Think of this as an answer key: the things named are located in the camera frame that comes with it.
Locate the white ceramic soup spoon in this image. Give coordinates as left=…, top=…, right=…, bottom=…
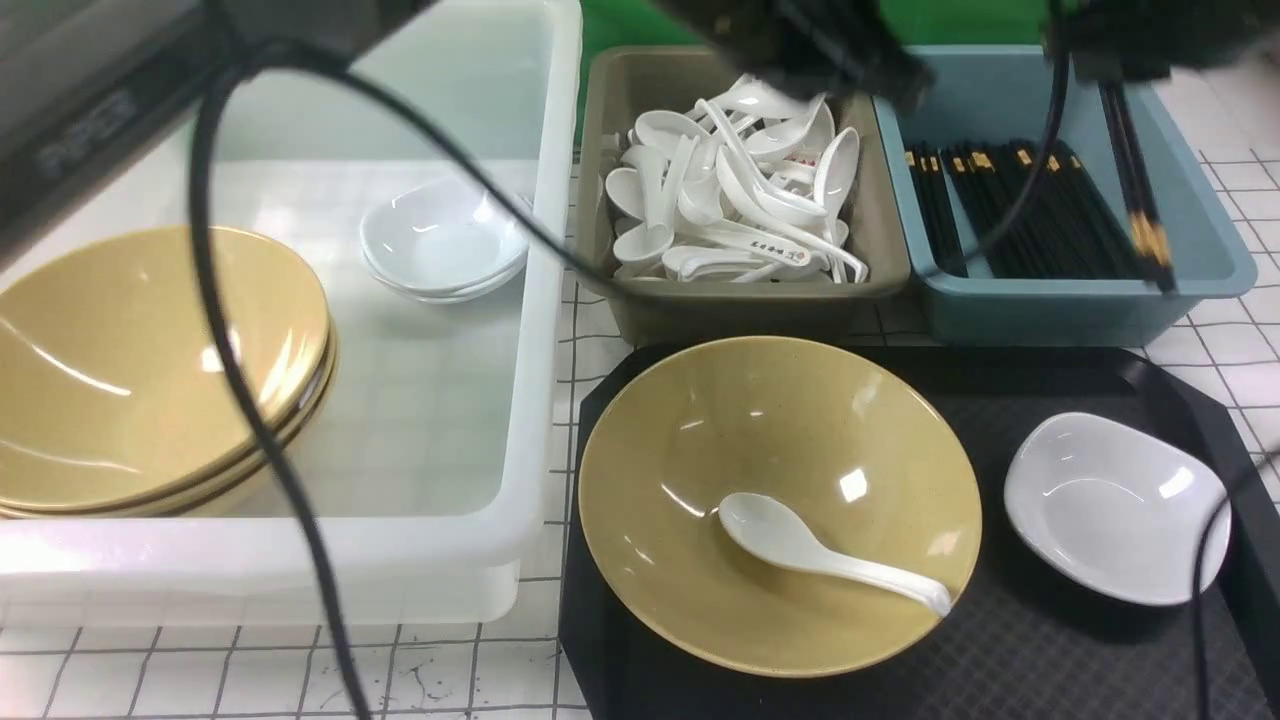
left=717, top=492, right=954, bottom=618

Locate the stacked white dish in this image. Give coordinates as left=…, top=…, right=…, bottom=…
left=358, top=178, right=530, bottom=292
left=361, top=251, right=529, bottom=305

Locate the bundle of black chopsticks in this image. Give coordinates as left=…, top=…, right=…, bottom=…
left=902, top=140, right=1151, bottom=281

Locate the pile of white spoons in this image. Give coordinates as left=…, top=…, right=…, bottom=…
left=603, top=76, right=870, bottom=284

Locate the black textured serving tray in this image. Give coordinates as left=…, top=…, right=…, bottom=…
left=559, top=346, right=1277, bottom=719

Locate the olive plastic spoon bin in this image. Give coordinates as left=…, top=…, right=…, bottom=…
left=568, top=45, right=911, bottom=346

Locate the blue plastic chopstick bin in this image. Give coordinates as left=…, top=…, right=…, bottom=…
left=874, top=45, right=1257, bottom=347

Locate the top stacked white dish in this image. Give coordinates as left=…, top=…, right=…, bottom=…
left=358, top=178, right=530, bottom=292

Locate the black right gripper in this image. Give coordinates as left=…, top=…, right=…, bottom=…
left=1042, top=1, right=1279, bottom=83

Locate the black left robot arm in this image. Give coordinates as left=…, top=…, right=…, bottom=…
left=3, top=1, right=936, bottom=265

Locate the green backdrop cloth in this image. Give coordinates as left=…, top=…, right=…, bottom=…
left=579, top=1, right=1048, bottom=111

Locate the yellow noodle bowl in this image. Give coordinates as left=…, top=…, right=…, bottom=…
left=577, top=336, right=983, bottom=679

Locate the large white plastic tub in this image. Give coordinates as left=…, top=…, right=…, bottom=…
left=3, top=1, right=582, bottom=628

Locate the white small sauce dish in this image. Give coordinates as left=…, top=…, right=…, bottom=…
left=1004, top=413, right=1233, bottom=607

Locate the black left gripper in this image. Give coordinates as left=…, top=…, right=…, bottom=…
left=654, top=1, right=936, bottom=114

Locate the lower stacked white dish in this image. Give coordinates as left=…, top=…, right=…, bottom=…
left=361, top=251, right=529, bottom=305

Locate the black cable right side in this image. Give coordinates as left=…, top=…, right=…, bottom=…
left=931, top=40, right=1280, bottom=720

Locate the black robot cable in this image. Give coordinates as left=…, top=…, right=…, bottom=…
left=188, top=40, right=621, bottom=720

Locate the bottom stacked yellow bowl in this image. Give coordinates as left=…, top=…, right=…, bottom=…
left=0, top=350, right=338, bottom=520

